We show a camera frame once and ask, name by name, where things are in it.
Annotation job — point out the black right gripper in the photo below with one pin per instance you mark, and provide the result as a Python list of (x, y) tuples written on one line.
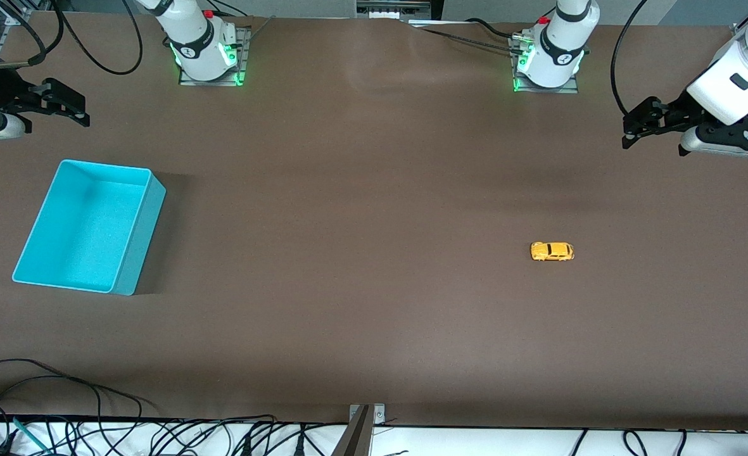
[(1, 88)]

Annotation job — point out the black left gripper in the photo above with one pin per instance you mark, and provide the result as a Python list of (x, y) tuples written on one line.
[(675, 109)]

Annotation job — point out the yellow beetle toy car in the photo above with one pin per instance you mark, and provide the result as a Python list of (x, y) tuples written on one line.
[(554, 252)]

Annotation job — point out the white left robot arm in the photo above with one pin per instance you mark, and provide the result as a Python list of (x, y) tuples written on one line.
[(564, 44)]

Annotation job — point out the turquoise plastic bin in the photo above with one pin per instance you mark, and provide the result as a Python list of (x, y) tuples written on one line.
[(82, 228)]

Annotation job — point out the white flat strip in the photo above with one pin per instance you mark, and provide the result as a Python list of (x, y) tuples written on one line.
[(437, 23)]

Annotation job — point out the grey power strip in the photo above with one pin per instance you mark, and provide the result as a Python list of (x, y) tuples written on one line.
[(393, 7)]

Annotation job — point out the white lower desk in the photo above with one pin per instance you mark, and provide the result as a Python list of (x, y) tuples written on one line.
[(475, 443)]

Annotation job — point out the black plug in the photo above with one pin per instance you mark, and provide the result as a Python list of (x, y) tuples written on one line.
[(299, 444), (245, 444)]

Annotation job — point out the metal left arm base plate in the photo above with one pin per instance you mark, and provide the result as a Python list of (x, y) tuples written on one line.
[(567, 90)]

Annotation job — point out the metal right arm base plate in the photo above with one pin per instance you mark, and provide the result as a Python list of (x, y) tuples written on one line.
[(212, 82)]

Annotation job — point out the silver metal bracket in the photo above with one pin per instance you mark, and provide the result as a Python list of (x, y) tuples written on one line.
[(379, 415)]

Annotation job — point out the dark metal camera pole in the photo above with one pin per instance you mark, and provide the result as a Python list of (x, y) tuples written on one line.
[(354, 437)]

